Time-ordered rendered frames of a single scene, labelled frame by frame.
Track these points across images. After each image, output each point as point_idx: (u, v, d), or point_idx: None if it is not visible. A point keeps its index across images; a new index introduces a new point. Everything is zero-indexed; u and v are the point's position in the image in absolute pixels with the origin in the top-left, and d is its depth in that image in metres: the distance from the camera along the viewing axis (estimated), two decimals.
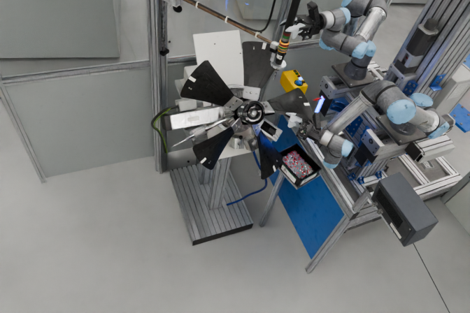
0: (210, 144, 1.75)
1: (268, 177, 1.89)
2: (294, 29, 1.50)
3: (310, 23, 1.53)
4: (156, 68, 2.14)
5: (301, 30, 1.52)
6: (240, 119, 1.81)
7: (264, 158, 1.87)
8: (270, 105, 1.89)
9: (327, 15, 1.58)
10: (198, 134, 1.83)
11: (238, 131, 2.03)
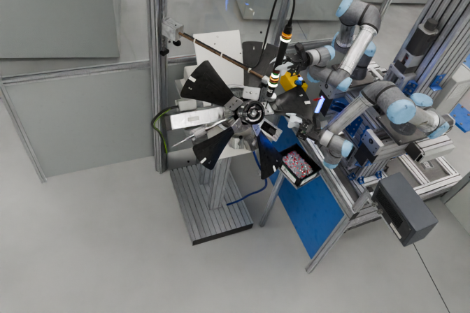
0: (210, 144, 1.75)
1: (268, 177, 1.89)
2: (282, 68, 1.65)
3: (297, 61, 1.68)
4: (156, 68, 2.14)
5: (289, 68, 1.67)
6: (240, 119, 1.81)
7: (264, 158, 1.87)
8: (270, 105, 1.89)
9: (313, 54, 1.73)
10: (198, 134, 1.83)
11: (238, 131, 2.03)
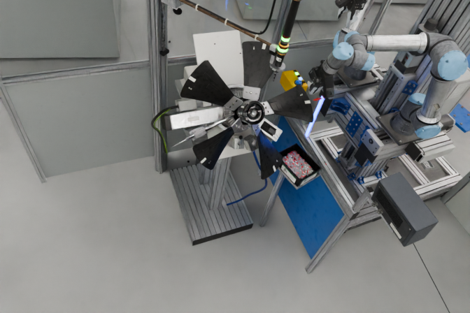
0: (209, 144, 1.75)
1: (268, 177, 1.89)
2: (349, 24, 1.92)
3: (350, 8, 1.87)
4: (156, 68, 2.14)
5: (352, 17, 1.89)
6: (240, 119, 1.81)
7: (264, 158, 1.87)
8: (270, 105, 1.89)
9: None
10: (198, 134, 1.83)
11: (238, 131, 2.03)
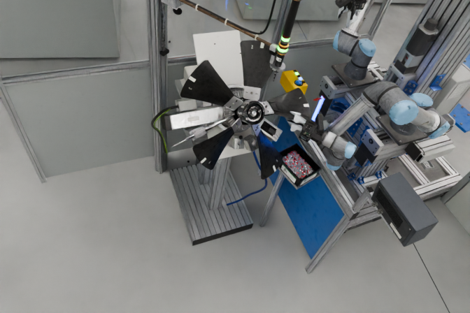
0: (211, 78, 1.70)
1: (195, 154, 1.73)
2: (349, 23, 1.92)
3: (351, 8, 1.87)
4: (156, 68, 2.14)
5: (352, 17, 1.89)
6: (241, 103, 1.80)
7: (212, 142, 1.75)
8: (259, 131, 1.89)
9: None
10: (198, 134, 1.83)
11: (238, 131, 2.03)
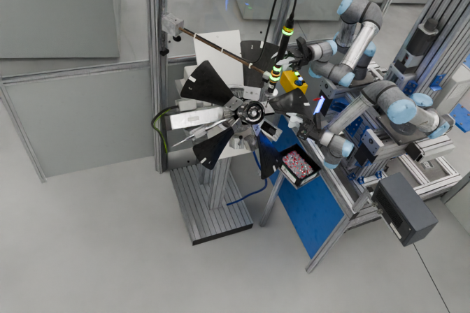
0: (211, 78, 1.70)
1: (195, 154, 1.73)
2: (284, 63, 1.62)
3: (298, 56, 1.66)
4: (156, 68, 2.14)
5: (290, 63, 1.64)
6: (241, 103, 1.80)
7: (212, 142, 1.75)
8: (259, 131, 1.89)
9: (315, 49, 1.71)
10: (198, 134, 1.83)
11: (238, 131, 2.03)
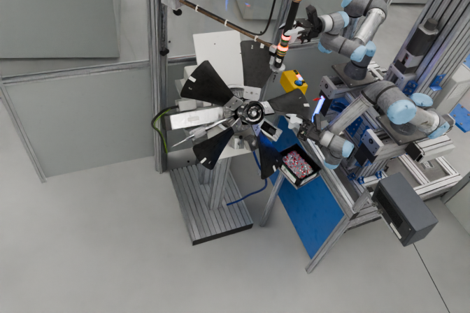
0: (211, 78, 1.70)
1: (195, 154, 1.73)
2: (292, 33, 1.51)
3: (308, 26, 1.54)
4: (156, 68, 2.14)
5: (299, 33, 1.53)
6: (241, 103, 1.80)
7: (212, 142, 1.75)
8: (259, 131, 1.89)
9: (326, 19, 1.59)
10: (198, 134, 1.83)
11: (238, 131, 2.03)
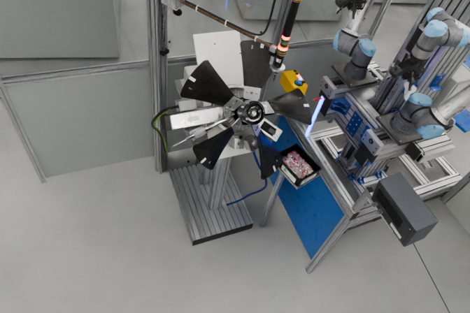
0: (211, 78, 1.70)
1: (195, 154, 1.73)
2: (352, 23, 1.90)
3: (351, 8, 1.87)
4: (156, 68, 2.14)
5: (354, 16, 1.88)
6: (241, 103, 1.80)
7: (212, 142, 1.75)
8: (259, 131, 1.89)
9: None
10: (198, 134, 1.83)
11: (238, 131, 2.03)
